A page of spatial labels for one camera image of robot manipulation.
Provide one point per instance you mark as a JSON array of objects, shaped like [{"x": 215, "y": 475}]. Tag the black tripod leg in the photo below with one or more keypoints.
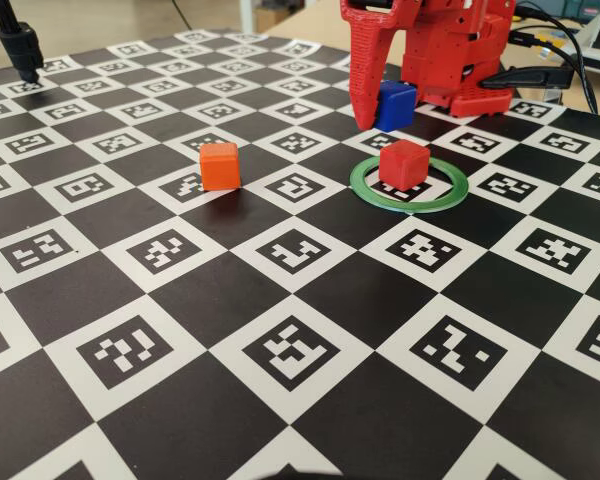
[{"x": 22, "y": 47}]

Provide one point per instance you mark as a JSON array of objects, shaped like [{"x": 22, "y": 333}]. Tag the black white checkerboard marker mat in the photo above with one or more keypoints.
[{"x": 220, "y": 300}]

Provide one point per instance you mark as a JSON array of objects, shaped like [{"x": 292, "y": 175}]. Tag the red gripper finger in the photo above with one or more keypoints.
[{"x": 367, "y": 60}]

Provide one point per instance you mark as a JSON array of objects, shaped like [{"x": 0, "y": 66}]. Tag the white table leg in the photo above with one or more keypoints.
[{"x": 247, "y": 15}]

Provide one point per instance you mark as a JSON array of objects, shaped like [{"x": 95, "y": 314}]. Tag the red robot arm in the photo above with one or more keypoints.
[{"x": 450, "y": 10}]

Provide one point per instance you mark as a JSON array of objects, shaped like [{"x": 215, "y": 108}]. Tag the red cube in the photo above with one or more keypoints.
[{"x": 402, "y": 167}]

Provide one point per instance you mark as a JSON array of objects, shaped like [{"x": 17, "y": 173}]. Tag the orange cube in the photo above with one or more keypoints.
[{"x": 220, "y": 167}]

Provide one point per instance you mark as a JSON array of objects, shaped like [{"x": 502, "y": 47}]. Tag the cardboard box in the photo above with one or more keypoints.
[{"x": 270, "y": 19}]

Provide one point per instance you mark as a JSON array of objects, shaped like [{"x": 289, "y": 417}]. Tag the blue cube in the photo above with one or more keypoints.
[{"x": 397, "y": 107}]

